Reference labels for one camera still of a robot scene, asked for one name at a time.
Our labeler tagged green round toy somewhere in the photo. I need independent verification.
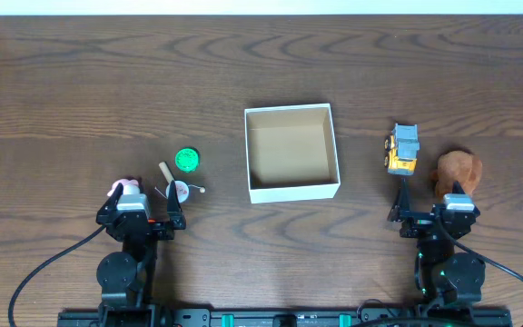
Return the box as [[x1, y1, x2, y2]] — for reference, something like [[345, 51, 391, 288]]
[[174, 147, 200, 173]]

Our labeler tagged brown plush toy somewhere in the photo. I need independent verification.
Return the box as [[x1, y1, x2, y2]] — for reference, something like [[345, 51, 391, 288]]
[[431, 151, 483, 198]]

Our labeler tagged left black cable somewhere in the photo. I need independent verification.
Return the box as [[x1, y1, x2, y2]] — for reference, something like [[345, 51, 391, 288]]
[[7, 224, 107, 327]]

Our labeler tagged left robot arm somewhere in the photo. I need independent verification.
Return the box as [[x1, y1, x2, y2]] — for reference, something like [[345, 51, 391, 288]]
[[96, 181, 186, 327]]

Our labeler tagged white cardboard box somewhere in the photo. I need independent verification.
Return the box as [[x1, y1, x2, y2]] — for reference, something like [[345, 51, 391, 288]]
[[244, 104, 340, 203]]

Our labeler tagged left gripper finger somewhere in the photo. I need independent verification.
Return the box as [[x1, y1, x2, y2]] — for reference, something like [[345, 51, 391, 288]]
[[99, 183, 123, 214], [167, 180, 183, 220]]

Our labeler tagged pink white duck toy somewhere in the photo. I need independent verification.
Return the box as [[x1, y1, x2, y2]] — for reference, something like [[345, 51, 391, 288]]
[[107, 179, 141, 197]]

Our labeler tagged yellow grey toy truck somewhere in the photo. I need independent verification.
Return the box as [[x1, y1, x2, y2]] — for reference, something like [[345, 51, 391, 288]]
[[384, 124, 420, 176]]

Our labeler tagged black mounting rail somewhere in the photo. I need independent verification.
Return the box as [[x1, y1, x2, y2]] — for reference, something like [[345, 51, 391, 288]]
[[56, 306, 513, 327]]

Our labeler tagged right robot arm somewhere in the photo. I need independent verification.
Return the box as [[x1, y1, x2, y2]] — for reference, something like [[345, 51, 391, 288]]
[[388, 178, 485, 318]]

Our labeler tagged small pellet drum toy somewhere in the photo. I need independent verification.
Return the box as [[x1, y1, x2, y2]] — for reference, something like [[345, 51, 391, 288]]
[[154, 162, 206, 203]]

